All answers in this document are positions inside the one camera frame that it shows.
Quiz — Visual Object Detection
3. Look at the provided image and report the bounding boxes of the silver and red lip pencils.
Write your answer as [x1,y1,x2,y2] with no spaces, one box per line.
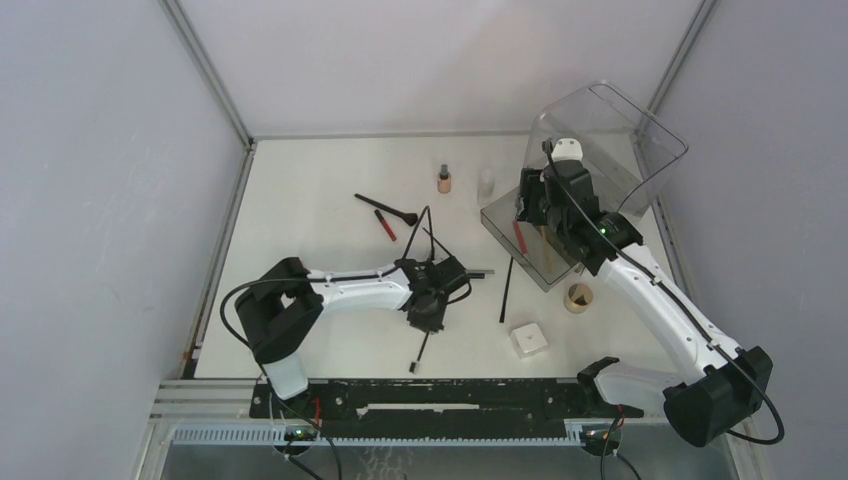
[466,269,495,279]

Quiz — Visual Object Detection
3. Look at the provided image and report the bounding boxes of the gold eyebrow pencil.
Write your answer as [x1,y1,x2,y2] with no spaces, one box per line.
[539,226,552,274]

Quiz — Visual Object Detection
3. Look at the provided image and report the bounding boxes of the red lip gloss black cap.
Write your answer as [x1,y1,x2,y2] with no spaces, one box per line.
[374,209,397,242]

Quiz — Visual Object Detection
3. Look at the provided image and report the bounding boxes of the red lip gloss silver cap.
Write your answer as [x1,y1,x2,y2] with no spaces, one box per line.
[512,221,528,256]

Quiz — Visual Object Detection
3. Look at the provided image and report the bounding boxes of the black powder brush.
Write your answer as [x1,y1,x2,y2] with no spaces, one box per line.
[354,193,419,226]

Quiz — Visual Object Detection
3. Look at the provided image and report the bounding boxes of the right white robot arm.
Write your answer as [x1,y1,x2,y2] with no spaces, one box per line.
[516,160,777,447]

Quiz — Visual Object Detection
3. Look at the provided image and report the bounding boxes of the gold round jar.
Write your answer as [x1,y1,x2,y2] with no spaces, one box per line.
[563,283,594,314]

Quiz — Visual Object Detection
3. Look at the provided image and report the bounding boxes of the black makeup brush right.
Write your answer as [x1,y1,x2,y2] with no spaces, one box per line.
[498,257,515,324]

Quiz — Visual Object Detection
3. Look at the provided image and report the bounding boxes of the black makeup brush front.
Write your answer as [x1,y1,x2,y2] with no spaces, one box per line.
[408,333,431,375]

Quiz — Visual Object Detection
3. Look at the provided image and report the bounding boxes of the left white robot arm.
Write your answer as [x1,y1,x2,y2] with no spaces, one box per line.
[219,256,471,417]

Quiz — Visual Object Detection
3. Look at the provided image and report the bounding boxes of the foundation bottle with pump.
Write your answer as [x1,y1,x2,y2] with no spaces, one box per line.
[437,164,452,194]

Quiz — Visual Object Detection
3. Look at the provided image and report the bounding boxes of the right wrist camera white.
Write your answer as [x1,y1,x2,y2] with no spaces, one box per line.
[551,138,584,162]

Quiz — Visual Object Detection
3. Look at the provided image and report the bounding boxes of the black makeup brush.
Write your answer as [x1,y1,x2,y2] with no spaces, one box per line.
[498,257,515,324]
[408,333,431,375]

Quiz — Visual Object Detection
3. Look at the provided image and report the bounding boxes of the clear acrylic organizer box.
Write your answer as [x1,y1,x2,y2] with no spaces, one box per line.
[481,80,689,292]

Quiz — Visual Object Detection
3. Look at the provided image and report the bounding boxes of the white cube box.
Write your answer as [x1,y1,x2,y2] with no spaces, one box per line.
[509,323,548,359]

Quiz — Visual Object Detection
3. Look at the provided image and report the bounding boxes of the clear plastic bottle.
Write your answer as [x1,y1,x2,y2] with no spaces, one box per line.
[476,166,496,207]

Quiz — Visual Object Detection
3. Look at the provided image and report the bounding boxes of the black mounting rail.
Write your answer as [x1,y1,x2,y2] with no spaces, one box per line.
[249,378,644,441]

